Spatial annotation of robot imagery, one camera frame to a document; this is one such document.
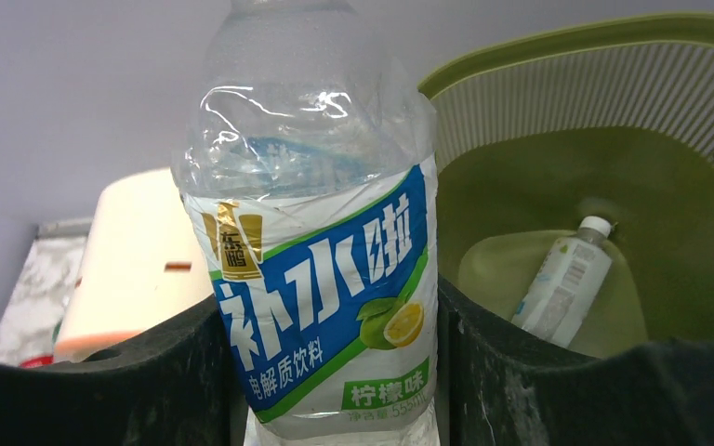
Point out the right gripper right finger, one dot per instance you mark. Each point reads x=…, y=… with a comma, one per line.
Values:
x=498, y=385

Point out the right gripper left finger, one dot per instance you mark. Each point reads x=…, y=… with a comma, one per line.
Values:
x=170, y=385

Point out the white label bottle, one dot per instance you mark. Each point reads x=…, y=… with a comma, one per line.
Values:
x=565, y=286

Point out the blue lemon label bottle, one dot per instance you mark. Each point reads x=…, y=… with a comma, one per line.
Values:
x=310, y=182

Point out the green plastic waste bin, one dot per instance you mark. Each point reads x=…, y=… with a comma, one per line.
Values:
x=612, y=119

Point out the cream round drawer cabinet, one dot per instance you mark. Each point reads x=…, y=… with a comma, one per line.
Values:
x=142, y=266

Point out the small red label bottle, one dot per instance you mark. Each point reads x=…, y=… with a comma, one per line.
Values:
x=37, y=361

